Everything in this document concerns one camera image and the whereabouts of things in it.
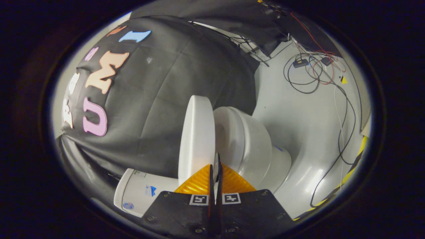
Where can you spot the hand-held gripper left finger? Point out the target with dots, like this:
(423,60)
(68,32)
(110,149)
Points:
(179,215)

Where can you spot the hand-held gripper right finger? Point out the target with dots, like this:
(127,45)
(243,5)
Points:
(249,212)

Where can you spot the white toilet lid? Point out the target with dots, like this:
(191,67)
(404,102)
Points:
(197,139)

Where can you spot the white toilet tank cover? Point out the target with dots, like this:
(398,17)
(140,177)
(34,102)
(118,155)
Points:
(119,194)

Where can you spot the black backdrop cloth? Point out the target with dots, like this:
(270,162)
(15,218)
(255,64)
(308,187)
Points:
(215,13)
(166,99)

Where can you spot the yellow black floor tape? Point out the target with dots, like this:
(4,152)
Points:
(360,154)

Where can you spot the small black power adapter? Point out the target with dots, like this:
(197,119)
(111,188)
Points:
(300,63)
(327,61)

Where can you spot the black tripod light stand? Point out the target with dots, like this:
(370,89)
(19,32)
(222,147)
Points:
(252,53)

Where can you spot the yellow triangular floor sticker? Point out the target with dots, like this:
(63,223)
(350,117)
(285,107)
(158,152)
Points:
(344,80)

